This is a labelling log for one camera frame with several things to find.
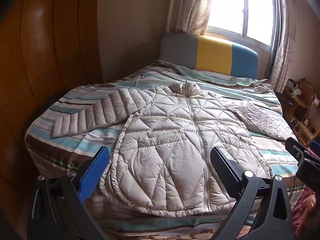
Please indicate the beige quilted down jacket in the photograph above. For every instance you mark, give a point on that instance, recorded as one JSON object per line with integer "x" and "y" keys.
{"x": 172, "y": 145}

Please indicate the rattan chair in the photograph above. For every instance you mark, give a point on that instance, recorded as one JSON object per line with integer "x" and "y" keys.
{"x": 307, "y": 127}

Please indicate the cluttered wooden side table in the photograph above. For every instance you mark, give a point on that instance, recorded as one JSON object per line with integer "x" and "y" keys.
{"x": 298, "y": 92}

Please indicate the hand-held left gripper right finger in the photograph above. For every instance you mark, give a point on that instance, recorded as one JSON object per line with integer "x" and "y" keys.
{"x": 226, "y": 166}

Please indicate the beige patterned curtain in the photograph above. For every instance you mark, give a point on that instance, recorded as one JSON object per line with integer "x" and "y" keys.
{"x": 190, "y": 7}
{"x": 287, "y": 42}

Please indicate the person's right hand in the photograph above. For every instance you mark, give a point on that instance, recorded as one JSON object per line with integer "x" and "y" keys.
{"x": 308, "y": 215}

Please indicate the wooden wardrobe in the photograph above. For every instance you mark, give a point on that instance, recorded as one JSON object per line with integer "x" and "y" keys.
{"x": 45, "y": 67}

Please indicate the grey yellow blue headboard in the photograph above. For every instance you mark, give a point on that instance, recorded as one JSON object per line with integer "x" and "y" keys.
{"x": 212, "y": 52}

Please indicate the window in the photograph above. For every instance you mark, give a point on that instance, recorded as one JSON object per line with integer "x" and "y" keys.
{"x": 247, "y": 10}

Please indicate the striped bed sheet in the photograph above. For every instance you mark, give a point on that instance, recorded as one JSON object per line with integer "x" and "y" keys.
{"x": 62, "y": 142}

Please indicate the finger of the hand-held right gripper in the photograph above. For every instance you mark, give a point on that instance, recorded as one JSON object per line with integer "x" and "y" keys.
{"x": 315, "y": 147}
{"x": 294, "y": 148}

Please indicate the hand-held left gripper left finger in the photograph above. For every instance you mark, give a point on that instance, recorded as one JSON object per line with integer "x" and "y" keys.
{"x": 93, "y": 172}

